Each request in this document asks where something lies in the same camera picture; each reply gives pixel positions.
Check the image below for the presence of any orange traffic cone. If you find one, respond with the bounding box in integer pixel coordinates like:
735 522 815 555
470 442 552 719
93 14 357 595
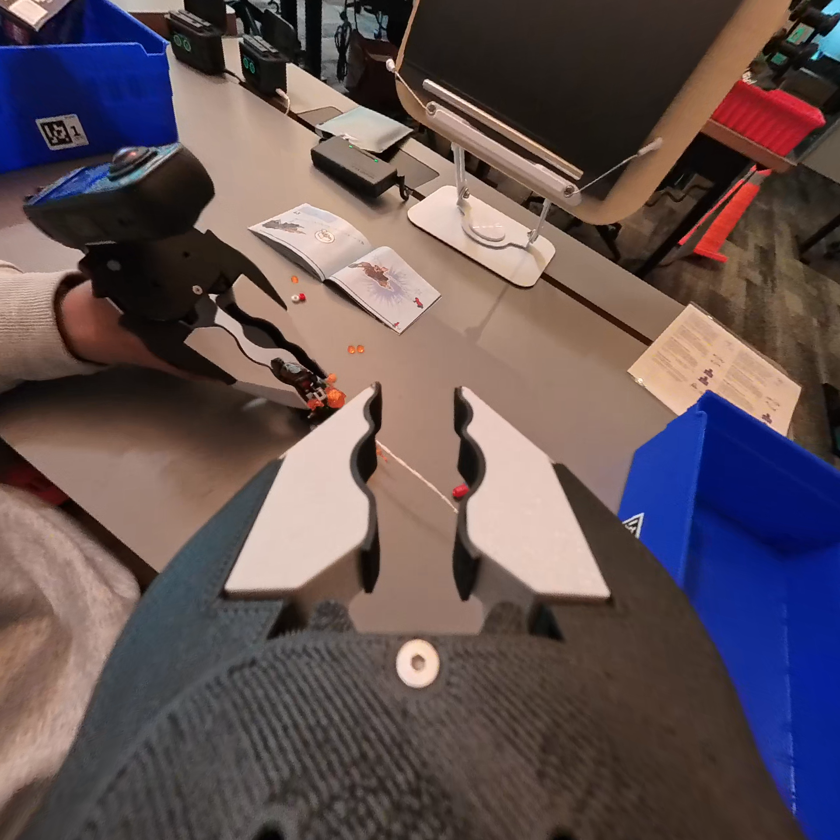
679 167 772 263

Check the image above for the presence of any person's left hand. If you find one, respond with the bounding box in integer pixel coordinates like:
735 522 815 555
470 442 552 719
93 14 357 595
58 272 221 383

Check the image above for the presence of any red plastic bin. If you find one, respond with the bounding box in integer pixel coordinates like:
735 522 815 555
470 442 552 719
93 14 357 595
712 79 826 158

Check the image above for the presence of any dark printed box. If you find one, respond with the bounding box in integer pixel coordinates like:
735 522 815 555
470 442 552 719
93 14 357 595
0 0 80 34

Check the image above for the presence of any white lego string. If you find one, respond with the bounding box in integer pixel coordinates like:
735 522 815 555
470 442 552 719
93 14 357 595
374 440 471 515

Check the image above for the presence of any wooden background table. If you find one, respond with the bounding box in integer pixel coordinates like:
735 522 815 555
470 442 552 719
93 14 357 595
697 117 840 198

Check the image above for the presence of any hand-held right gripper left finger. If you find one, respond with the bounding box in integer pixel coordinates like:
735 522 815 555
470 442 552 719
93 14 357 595
223 382 383 600

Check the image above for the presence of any silver monitor stand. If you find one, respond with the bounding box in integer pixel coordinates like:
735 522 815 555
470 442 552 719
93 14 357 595
407 79 585 288

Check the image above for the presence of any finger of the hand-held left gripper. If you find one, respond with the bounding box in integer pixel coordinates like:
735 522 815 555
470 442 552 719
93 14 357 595
185 314 316 412
213 292 330 389

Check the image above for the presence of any black flame-headed lego minifigure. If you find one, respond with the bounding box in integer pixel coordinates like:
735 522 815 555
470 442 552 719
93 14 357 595
271 356 347 421

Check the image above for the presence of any black monitor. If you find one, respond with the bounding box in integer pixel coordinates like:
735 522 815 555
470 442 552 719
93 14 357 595
399 0 757 179

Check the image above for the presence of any lego instruction booklet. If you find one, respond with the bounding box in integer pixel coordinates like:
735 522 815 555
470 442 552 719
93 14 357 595
248 203 442 334

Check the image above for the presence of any black power adapter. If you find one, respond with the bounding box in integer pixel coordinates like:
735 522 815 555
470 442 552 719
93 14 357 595
310 136 401 198

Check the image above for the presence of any person's left forearm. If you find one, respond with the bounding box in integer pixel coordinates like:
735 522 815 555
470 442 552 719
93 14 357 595
0 261 89 395

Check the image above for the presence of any blue plastic bin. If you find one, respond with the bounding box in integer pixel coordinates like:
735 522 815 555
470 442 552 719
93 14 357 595
617 392 840 840
0 0 179 175

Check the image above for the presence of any grey flat pouch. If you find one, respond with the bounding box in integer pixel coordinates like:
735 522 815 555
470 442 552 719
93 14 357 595
318 105 414 155

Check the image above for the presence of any printed paper sheet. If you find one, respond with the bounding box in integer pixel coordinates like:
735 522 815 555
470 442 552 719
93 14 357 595
626 303 803 437

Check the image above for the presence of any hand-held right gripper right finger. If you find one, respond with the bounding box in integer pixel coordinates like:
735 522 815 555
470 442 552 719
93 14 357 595
453 386 611 602

